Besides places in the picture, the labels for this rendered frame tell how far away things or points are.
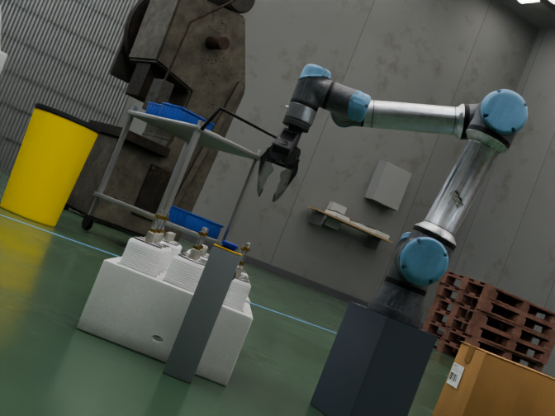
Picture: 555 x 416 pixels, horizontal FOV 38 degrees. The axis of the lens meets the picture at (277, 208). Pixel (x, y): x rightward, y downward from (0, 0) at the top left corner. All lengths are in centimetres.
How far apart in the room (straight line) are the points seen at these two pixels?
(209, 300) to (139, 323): 22
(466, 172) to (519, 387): 94
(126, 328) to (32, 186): 296
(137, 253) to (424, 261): 70
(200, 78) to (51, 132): 322
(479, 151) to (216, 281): 73
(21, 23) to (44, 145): 759
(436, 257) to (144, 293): 72
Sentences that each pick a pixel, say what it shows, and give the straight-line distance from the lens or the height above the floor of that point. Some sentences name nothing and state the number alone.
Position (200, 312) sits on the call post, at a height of 16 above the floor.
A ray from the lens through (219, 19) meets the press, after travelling 800.
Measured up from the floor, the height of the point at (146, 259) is 21.
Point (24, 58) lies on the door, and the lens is 1240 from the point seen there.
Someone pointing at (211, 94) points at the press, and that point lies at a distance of 798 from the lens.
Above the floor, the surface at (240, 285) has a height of 24.
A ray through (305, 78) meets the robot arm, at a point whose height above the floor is 79.
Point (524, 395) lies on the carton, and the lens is 280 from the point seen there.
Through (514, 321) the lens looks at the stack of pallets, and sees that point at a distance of 944.
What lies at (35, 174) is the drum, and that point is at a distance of 491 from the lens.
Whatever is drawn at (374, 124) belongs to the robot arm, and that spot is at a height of 77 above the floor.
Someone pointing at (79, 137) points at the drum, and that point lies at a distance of 493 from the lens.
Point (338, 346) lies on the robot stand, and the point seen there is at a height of 18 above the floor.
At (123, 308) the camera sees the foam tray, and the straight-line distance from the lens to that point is 202.
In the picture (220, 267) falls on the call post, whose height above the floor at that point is 27.
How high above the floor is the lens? 35
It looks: 3 degrees up
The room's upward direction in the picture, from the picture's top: 22 degrees clockwise
